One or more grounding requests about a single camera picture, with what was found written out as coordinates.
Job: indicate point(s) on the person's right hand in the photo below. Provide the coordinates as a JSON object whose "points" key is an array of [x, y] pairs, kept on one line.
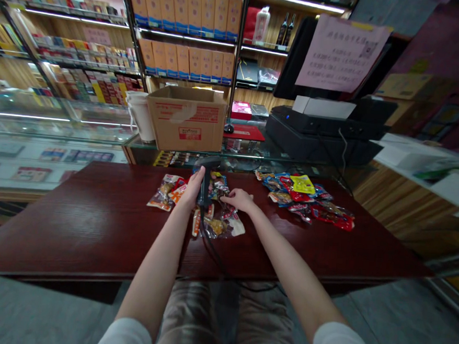
{"points": [[241, 200]]}

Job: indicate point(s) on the person's left hand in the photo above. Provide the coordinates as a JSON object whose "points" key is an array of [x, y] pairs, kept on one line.
{"points": [[190, 193]]}

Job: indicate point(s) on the person's right fingers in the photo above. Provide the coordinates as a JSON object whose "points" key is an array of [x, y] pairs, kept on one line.
{"points": [[227, 196]]}

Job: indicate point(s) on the red clear snack packet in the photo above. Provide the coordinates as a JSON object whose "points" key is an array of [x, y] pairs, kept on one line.
{"points": [[231, 214]]}

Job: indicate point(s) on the black barcode scanner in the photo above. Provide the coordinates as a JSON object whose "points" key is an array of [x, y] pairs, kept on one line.
{"points": [[206, 178]]}

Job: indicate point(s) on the blue red snack packet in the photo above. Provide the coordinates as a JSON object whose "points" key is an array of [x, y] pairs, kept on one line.
{"points": [[217, 183]]}

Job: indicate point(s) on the clear drumstick snack packet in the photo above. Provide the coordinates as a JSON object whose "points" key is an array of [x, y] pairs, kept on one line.
{"points": [[217, 227]]}

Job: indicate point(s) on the red orange snack packet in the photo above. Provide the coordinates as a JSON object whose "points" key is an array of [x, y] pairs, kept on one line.
{"points": [[178, 190]]}

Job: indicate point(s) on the clear orange label snack packet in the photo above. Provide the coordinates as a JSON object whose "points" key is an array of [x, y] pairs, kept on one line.
{"points": [[163, 194]]}

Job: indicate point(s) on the flat red box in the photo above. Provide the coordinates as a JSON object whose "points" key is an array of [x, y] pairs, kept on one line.
{"points": [[244, 133]]}

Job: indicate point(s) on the black computer mouse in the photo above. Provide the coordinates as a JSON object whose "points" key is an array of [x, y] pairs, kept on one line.
{"points": [[228, 128]]}

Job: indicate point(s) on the pile of colourful snack packets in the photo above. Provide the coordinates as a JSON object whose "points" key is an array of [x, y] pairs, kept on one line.
{"points": [[310, 203]]}

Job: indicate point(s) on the open cardboard box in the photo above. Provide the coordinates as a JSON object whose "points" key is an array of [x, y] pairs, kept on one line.
{"points": [[186, 122]]}

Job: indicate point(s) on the pink box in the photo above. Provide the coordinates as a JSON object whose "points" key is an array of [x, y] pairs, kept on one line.
{"points": [[241, 110]]}

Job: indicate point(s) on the black cash register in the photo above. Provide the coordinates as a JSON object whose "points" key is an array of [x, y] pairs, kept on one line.
{"points": [[326, 135]]}

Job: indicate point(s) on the stack of white cups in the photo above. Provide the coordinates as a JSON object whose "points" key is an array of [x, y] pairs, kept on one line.
{"points": [[141, 114]]}

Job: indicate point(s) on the person's legs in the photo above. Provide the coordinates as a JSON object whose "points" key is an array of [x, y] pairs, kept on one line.
{"points": [[195, 323]]}

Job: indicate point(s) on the black monitor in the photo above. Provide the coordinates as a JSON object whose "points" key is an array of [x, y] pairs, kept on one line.
{"points": [[292, 66]]}

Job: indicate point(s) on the shelf with bottles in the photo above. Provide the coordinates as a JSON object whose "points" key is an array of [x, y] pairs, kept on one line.
{"points": [[266, 41]]}

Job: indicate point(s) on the shelf of orange cartons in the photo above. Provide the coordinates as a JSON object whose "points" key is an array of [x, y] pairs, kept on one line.
{"points": [[184, 27]]}

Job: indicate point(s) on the glass display counter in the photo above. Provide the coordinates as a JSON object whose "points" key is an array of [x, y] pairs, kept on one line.
{"points": [[57, 156]]}

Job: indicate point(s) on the pink paper notice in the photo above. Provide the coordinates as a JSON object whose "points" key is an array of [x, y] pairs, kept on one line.
{"points": [[340, 54]]}

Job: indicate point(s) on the wooden side counter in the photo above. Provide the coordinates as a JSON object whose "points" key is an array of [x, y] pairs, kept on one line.
{"points": [[416, 193]]}

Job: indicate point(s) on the closed cardboard carton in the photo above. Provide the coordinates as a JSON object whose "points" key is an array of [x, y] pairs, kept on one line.
{"points": [[410, 86]]}

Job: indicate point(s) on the shelf of cigarette packs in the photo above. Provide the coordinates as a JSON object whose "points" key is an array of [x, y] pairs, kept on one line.
{"points": [[65, 50]]}

